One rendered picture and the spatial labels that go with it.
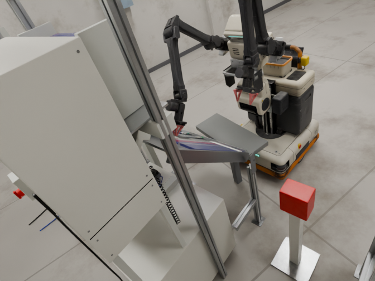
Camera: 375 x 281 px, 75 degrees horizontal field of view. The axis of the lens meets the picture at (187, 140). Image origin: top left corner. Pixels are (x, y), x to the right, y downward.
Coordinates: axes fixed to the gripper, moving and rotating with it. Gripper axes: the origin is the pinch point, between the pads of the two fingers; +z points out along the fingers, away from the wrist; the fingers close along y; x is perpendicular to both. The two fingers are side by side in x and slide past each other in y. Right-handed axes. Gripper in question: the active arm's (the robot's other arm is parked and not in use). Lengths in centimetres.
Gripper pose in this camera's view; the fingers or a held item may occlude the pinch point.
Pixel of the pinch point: (175, 134)
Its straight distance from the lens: 155.3
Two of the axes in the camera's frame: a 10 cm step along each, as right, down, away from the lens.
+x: 6.4, -0.1, 7.7
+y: 7.4, 2.4, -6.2
